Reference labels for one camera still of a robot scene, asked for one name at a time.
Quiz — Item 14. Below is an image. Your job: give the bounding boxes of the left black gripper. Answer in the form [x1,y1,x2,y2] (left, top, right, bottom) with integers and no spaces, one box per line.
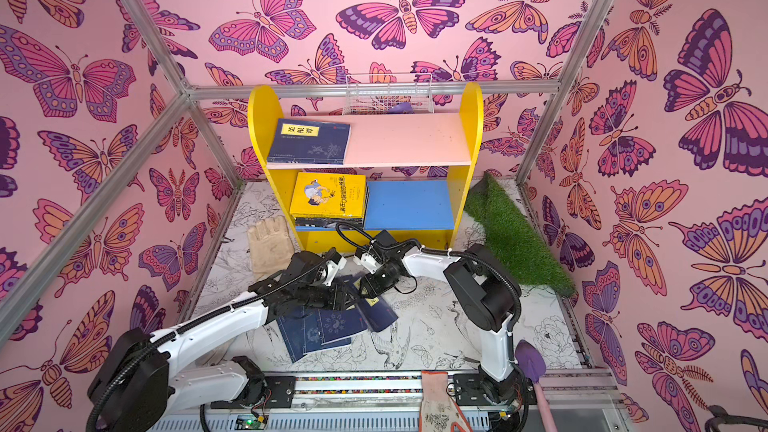
[293,282,362,311]

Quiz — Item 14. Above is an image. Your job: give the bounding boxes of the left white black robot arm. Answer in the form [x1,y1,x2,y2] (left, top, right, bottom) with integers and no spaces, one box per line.
[86,250,353,431]

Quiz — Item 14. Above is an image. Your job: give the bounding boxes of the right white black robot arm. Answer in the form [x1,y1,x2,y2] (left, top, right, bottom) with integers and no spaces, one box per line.
[354,231,526,405]

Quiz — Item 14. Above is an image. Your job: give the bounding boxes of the dark blue thread-bound book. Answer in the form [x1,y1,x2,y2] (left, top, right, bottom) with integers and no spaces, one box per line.
[277,313,306,363]

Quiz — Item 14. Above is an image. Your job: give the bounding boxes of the beige work glove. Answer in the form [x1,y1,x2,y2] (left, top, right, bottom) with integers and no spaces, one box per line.
[247,216,295,281]

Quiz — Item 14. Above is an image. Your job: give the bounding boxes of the yellow pink blue bookshelf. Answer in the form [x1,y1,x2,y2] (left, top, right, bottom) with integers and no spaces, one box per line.
[248,83,484,252]

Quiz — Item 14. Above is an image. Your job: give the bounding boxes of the green artificial grass mat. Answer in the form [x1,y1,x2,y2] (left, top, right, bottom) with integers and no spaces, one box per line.
[464,174,575,297]

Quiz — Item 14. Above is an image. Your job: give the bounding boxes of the green circuit board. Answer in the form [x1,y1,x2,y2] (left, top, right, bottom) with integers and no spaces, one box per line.
[235,414,268,431]

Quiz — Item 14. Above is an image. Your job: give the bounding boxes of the patterned red white glove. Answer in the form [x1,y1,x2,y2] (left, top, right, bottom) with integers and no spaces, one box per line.
[419,371,472,432]

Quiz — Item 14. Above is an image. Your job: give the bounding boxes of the purple spatula head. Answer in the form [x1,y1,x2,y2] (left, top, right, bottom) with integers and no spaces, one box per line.
[514,339,547,383]

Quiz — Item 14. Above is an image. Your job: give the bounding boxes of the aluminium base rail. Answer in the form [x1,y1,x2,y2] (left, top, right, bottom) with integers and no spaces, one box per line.
[153,369,634,431]

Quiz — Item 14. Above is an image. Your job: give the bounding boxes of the white wire basket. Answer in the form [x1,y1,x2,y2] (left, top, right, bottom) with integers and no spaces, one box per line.
[342,70,435,115]

